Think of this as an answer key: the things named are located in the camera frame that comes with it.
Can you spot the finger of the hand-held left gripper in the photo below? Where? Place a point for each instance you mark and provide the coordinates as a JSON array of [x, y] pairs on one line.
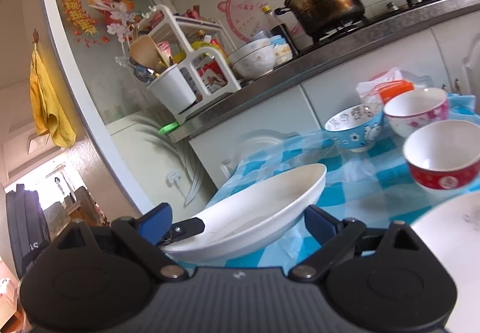
[[187, 228]]

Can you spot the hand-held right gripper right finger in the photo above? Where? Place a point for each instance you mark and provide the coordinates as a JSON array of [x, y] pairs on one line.
[[318, 224]]

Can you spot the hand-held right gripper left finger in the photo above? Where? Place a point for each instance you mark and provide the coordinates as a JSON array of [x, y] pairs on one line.
[[157, 222]]

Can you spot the plain white plate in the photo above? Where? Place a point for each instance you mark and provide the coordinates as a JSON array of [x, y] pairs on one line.
[[255, 213]]

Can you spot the red and white bowl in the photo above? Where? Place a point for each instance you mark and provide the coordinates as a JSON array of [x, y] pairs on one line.
[[438, 153]]

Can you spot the white flower hook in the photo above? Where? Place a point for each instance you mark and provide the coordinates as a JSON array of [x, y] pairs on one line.
[[173, 177]]

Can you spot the blue checked plastic tablecloth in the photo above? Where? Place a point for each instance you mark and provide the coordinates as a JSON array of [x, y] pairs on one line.
[[360, 175]]

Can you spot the blue patterned bowl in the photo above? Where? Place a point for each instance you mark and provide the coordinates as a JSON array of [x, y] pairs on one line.
[[356, 138]]

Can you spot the small green tool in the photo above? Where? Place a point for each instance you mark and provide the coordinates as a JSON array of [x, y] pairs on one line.
[[168, 128]]

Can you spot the white kitchen cabinet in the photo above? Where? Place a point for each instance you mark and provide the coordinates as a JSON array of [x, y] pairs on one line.
[[270, 115]]

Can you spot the white utensil cup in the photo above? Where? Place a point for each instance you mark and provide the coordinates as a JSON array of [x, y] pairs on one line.
[[172, 93]]

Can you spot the white plate with grey print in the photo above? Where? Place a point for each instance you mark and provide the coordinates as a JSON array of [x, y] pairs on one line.
[[450, 243]]

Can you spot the white utensil rack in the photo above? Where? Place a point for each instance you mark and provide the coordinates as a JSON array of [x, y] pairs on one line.
[[225, 87]]

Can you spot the red packet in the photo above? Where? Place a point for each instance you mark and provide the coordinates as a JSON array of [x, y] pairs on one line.
[[212, 80]]

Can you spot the metal ladle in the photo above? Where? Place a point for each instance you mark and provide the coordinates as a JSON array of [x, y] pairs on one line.
[[142, 72]]

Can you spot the white bowl with pink flowers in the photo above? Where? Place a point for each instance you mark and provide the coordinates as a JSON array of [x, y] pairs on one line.
[[416, 108]]

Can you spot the orange and white plastic package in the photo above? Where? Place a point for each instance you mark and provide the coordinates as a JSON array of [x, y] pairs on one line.
[[393, 87]]

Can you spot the grey kitchen countertop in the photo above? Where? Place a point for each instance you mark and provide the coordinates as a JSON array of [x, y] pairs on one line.
[[300, 66]]

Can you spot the yellow cloth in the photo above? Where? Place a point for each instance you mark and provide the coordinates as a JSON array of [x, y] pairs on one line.
[[48, 104]]

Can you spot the wooden spatula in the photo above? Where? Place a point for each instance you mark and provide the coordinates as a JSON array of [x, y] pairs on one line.
[[144, 51]]

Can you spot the large white patterned bowl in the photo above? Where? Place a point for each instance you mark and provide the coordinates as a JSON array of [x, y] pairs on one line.
[[251, 65]]

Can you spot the yellow bottle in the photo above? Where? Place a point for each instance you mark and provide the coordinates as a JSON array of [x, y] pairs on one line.
[[202, 46]]

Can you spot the white bowl nested inside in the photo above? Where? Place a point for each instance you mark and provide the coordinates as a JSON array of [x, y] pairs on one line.
[[258, 45]]

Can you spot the gas stove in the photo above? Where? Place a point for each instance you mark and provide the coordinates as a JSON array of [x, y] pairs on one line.
[[360, 23]]

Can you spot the dark sauce bottle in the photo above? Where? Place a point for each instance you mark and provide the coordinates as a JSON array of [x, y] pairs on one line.
[[275, 23]]

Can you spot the pink wall sticker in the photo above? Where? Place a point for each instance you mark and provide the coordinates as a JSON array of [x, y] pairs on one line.
[[243, 6]]

